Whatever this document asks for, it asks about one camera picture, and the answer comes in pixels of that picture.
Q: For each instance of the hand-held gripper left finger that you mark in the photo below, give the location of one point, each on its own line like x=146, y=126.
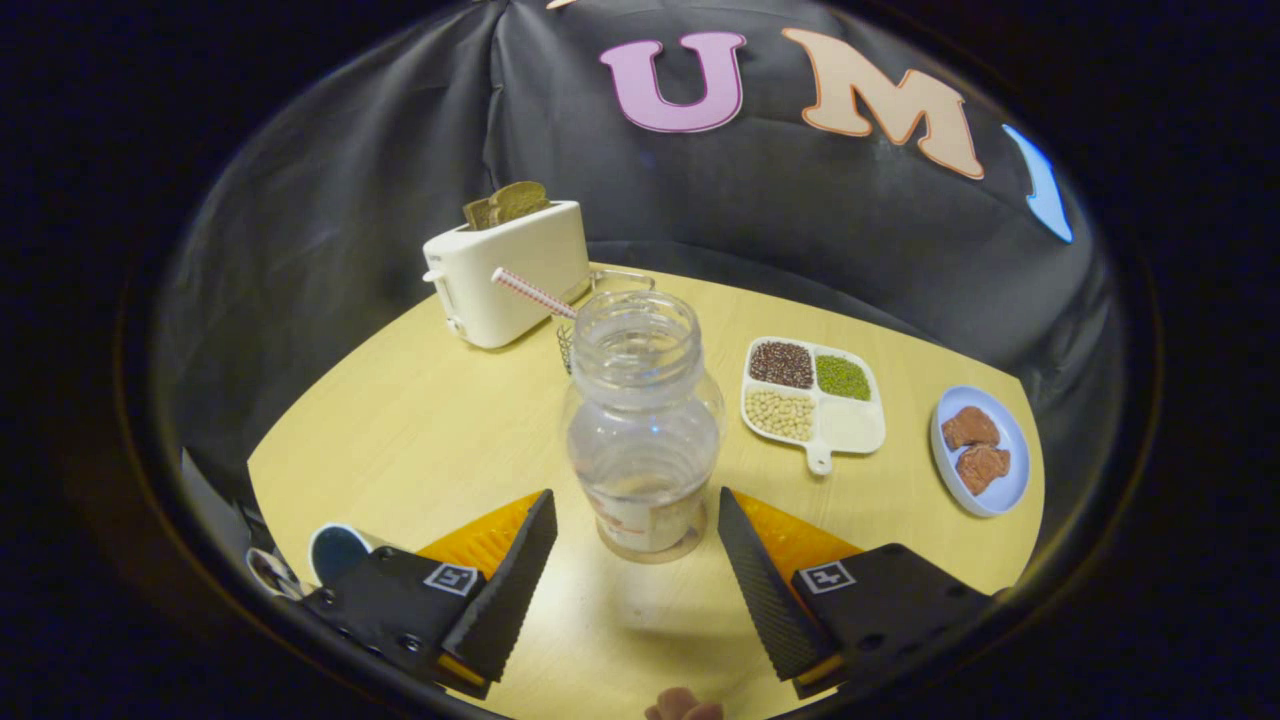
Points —
x=505, y=585

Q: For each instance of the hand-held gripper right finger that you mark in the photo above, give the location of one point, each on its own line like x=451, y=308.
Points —
x=765, y=590

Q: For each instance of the white cup blue inside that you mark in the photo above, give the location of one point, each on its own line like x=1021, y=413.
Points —
x=335, y=552

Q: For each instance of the clear plastic juice bottle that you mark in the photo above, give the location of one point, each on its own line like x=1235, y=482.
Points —
x=640, y=440

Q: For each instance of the wooden table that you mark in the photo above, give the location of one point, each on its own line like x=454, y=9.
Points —
x=430, y=430

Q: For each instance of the pile of soybeans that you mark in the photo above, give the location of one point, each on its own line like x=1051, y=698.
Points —
x=780, y=414

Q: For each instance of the white divided plate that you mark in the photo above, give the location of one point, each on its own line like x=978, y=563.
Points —
x=850, y=425

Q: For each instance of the pile of red beans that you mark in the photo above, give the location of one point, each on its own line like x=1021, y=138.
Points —
x=781, y=364

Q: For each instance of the pile of green beans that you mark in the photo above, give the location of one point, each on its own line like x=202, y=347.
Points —
x=843, y=377

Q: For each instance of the brown meat piece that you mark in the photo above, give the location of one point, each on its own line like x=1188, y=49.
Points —
x=983, y=468
x=970, y=428

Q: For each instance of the light blue plate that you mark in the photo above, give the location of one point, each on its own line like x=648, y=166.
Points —
x=1012, y=440

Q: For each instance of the red white striped straw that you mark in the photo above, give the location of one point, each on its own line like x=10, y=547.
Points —
x=530, y=292

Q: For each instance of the white toaster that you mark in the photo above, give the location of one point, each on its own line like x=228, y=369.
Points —
x=510, y=280

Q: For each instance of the black backdrop cloth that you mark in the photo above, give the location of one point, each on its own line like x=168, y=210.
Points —
x=800, y=230

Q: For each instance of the brown bread slice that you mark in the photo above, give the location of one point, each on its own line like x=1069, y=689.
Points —
x=520, y=200
x=476, y=213

